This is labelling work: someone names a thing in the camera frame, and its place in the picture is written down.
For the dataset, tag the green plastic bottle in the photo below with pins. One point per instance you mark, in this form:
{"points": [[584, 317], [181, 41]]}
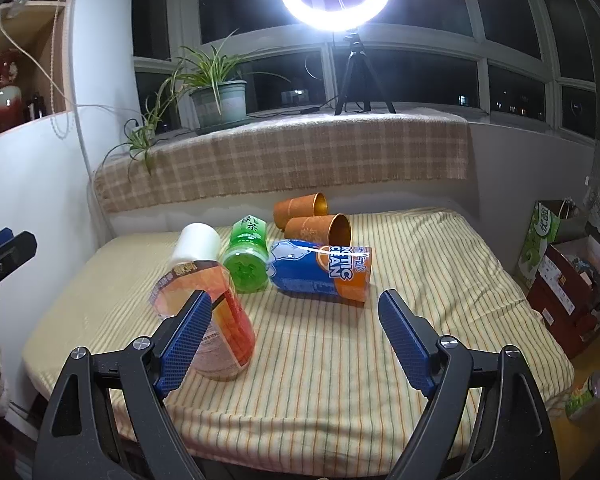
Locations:
{"points": [[245, 260]]}

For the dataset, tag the red and white vase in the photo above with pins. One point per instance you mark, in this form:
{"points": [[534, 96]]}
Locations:
{"points": [[5, 105]]}

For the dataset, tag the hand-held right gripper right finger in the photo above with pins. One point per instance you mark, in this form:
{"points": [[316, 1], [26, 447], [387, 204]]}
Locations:
{"points": [[407, 345]]}

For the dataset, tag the green white carton box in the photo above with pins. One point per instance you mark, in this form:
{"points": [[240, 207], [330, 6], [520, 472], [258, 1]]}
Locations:
{"points": [[535, 245]]}

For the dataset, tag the window frame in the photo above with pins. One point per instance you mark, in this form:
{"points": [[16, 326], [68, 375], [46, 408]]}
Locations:
{"points": [[480, 35]]}

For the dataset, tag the potted spider plant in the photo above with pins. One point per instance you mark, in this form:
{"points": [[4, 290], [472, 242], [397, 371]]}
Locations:
{"points": [[220, 102]]}

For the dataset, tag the clear cup with orange label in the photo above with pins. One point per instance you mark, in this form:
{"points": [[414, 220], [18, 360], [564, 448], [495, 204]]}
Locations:
{"points": [[235, 330]]}

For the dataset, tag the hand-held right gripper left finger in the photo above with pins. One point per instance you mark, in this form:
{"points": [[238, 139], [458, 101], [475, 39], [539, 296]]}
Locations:
{"points": [[185, 345]]}

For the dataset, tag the plaid cloth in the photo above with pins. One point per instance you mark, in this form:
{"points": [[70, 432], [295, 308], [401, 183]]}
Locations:
{"points": [[330, 155]]}

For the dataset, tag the brown paper cup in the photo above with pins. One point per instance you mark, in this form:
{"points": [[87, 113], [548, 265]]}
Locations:
{"points": [[295, 210], [310, 230]]}

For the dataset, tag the black tripod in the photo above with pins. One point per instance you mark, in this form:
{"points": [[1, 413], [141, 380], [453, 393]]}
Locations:
{"points": [[352, 55]]}

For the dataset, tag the blue orange drink can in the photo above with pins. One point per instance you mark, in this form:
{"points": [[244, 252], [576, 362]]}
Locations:
{"points": [[300, 270]]}

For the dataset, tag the small dark bottle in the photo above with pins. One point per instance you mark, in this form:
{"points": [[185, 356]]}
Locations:
{"points": [[36, 107]]}

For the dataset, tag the wooden shelf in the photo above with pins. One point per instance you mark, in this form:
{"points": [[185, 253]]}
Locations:
{"points": [[65, 60]]}

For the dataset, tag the red cardboard box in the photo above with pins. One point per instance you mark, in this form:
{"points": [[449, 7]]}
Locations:
{"points": [[555, 300]]}

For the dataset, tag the white cup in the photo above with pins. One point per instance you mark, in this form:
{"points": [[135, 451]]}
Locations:
{"points": [[197, 242]]}

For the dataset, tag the striped bed sheet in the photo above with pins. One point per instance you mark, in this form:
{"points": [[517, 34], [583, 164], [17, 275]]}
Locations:
{"points": [[330, 360]]}

